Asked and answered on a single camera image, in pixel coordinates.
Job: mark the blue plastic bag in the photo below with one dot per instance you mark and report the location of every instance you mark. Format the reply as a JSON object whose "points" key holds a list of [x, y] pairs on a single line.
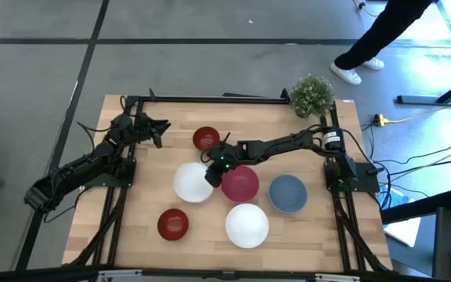
{"points": [[395, 197]]}

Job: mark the small red bowl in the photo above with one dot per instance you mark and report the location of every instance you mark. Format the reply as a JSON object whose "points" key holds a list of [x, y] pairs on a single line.
{"points": [[172, 224], [204, 137]]}

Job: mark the black crossbeam with silver brackets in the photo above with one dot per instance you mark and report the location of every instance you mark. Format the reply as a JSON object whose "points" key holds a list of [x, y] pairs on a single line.
{"points": [[190, 275]]}

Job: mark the black desk foot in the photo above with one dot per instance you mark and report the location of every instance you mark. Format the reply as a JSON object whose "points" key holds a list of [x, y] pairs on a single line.
{"points": [[417, 100]]}

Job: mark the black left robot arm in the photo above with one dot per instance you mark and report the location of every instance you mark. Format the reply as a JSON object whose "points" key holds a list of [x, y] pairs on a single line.
{"points": [[80, 166]]}

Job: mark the yellow power plug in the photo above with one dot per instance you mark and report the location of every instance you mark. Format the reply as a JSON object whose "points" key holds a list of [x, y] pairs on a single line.
{"points": [[380, 120]]}

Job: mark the white paper sheet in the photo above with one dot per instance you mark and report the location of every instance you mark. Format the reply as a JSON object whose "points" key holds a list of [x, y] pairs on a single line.
{"points": [[405, 231]]}

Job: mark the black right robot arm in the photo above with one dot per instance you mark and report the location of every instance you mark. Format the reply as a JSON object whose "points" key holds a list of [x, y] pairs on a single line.
{"points": [[280, 145]]}

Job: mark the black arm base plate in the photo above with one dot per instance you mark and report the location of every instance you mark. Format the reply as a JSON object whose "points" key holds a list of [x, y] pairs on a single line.
{"points": [[108, 182], [366, 178]]}

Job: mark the white bowl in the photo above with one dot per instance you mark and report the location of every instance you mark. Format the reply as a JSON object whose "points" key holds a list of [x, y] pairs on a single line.
{"points": [[247, 226], [190, 182]]}

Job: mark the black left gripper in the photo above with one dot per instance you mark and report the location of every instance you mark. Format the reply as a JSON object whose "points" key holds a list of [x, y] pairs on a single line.
{"points": [[142, 124]]}

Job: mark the person's legs and shoes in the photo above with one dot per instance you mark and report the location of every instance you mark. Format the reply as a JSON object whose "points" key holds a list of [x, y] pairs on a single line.
{"points": [[386, 27]]}

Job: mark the pink bowl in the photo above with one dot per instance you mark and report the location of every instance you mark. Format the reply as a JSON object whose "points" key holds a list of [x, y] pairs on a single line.
{"points": [[242, 185]]}

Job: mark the white sticker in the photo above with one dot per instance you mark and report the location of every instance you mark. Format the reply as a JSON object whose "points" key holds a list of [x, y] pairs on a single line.
{"points": [[348, 101]]}

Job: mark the black aluminium table frame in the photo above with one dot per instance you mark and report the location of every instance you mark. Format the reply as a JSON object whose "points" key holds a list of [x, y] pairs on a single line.
{"points": [[210, 100]]}

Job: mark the small green potted plant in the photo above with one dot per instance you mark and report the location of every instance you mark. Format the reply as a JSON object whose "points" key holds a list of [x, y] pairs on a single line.
{"points": [[311, 96]]}

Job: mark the blue bowl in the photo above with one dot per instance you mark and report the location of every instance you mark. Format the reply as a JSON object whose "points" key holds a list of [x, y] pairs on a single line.
{"points": [[288, 194]]}

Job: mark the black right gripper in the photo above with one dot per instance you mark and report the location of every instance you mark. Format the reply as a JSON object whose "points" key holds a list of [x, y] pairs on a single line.
{"points": [[230, 153]]}

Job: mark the person's white shoe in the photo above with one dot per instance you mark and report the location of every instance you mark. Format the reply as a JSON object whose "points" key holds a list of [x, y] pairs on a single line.
{"points": [[374, 63], [347, 75]]}

